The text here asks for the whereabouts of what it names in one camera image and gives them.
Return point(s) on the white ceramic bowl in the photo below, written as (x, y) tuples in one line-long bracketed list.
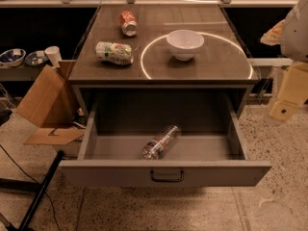
[(184, 44)]

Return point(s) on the black drawer handle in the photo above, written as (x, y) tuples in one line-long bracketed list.
[(167, 178)]

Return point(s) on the small blue dish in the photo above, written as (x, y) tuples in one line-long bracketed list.
[(37, 58)]

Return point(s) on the black metal stand leg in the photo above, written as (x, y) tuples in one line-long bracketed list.
[(39, 189)]

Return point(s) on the crushed green white can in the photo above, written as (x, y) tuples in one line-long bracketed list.
[(115, 53)]

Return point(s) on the red soda can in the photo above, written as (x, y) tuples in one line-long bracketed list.
[(128, 24)]

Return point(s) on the brown cardboard box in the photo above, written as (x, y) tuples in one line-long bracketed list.
[(50, 105)]

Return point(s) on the open grey drawer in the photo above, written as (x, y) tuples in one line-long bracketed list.
[(210, 150)]

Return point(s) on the white paper cup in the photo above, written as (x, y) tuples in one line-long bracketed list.
[(53, 54)]

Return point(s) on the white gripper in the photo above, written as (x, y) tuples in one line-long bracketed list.
[(295, 36)]

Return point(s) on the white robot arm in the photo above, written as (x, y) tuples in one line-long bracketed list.
[(291, 34)]

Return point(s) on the grey cabinet with dark top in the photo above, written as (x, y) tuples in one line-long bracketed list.
[(221, 61)]

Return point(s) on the clear plastic water bottle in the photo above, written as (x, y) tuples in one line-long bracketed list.
[(159, 145)]

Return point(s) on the blue white bowl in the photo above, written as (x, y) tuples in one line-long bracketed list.
[(13, 57)]

